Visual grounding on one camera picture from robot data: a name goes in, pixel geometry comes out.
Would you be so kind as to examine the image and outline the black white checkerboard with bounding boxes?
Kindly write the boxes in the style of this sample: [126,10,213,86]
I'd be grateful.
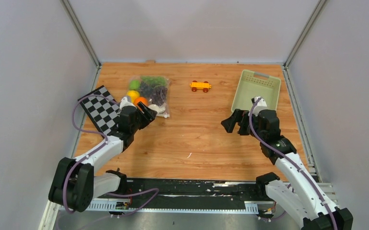
[80,85,121,136]

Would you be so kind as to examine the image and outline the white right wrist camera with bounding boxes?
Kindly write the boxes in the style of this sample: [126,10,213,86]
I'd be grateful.
[251,96,268,116]

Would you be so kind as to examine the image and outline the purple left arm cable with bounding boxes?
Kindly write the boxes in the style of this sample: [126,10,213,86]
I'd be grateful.
[62,94,160,218]

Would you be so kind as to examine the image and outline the fake yellow lemon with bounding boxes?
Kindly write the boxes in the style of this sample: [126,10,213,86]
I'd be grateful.
[126,90,140,103]

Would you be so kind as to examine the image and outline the green fake grapes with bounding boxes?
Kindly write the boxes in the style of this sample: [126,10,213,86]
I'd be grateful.
[140,76,168,87]

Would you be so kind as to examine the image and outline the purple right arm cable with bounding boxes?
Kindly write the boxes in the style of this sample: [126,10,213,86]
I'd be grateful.
[248,97,338,230]

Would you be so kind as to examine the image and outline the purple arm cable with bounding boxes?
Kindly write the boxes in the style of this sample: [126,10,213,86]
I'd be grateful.
[248,97,338,230]
[62,94,160,218]

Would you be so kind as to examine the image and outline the fake orange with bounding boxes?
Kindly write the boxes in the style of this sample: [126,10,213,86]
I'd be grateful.
[133,97,149,107]

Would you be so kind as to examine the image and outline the yellow toy car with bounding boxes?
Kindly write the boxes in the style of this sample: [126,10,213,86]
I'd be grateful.
[189,80,212,92]

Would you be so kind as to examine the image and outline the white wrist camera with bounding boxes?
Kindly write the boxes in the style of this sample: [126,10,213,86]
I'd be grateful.
[119,96,135,110]
[251,96,268,116]

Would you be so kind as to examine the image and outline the fake green lime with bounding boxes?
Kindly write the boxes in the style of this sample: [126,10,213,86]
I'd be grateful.
[128,80,141,91]

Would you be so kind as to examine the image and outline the pale green plastic basket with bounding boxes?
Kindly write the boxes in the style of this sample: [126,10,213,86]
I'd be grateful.
[231,69,281,112]

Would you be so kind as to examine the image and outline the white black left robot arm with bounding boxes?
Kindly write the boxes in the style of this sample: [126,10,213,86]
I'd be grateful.
[48,103,157,212]

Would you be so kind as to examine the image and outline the clear zip top bag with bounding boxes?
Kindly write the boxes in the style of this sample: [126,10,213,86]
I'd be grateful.
[126,75,170,118]

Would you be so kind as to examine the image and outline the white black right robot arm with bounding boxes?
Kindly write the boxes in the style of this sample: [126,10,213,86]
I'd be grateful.
[221,109,354,230]

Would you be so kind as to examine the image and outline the white fake garlic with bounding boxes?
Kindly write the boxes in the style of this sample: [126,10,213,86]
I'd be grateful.
[148,104,166,116]

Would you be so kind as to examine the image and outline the dark purple fake grapes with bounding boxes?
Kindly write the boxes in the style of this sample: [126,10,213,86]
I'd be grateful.
[138,81,168,106]

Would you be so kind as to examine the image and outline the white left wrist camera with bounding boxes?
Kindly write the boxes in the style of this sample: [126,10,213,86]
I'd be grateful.
[119,96,135,110]

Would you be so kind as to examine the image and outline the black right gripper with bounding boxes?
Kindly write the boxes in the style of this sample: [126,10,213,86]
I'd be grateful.
[220,109,265,141]

